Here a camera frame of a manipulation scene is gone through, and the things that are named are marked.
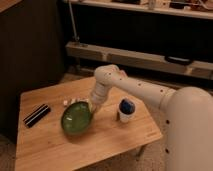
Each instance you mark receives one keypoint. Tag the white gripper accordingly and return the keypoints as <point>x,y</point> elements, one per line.
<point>96,99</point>

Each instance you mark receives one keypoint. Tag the green ceramic bowl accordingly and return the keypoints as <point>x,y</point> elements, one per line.
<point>76,118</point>

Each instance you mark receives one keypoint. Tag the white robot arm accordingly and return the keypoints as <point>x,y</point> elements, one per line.
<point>188,110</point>

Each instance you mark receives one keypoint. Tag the white toy piece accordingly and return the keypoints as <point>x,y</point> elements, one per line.
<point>75,100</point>

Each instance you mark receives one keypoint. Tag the white cup with blue object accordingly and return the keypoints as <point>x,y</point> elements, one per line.
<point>126,110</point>

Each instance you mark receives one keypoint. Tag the long grey case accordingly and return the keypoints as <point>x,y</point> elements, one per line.
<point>139,60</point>

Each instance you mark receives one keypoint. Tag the wooden table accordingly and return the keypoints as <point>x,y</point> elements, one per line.
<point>45,147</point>

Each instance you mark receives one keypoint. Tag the metal stand pole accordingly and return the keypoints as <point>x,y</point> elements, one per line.
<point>76,37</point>

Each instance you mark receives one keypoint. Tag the black rectangular box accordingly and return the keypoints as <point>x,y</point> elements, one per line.
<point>36,115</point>

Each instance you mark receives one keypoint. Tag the wooden shelf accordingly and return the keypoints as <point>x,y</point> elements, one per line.
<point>143,8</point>

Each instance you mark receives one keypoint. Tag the black case handle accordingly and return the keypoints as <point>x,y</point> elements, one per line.
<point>179,61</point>

